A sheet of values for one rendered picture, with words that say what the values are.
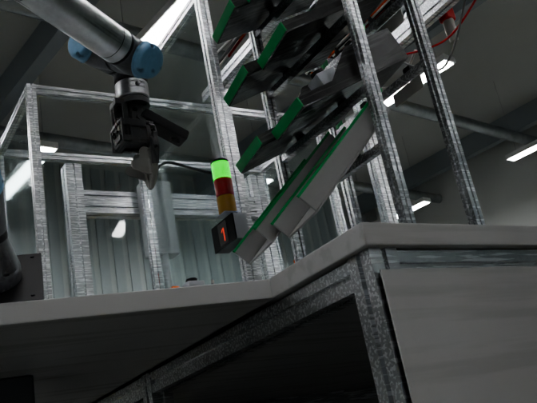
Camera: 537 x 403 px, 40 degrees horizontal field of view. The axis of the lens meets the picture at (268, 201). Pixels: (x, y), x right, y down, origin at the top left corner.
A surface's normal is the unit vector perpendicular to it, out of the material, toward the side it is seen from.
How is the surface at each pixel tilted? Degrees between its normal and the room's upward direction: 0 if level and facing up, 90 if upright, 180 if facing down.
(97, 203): 90
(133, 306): 90
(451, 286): 90
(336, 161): 90
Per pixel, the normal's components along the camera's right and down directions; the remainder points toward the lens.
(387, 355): -0.85, -0.04
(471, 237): 0.50, -0.39
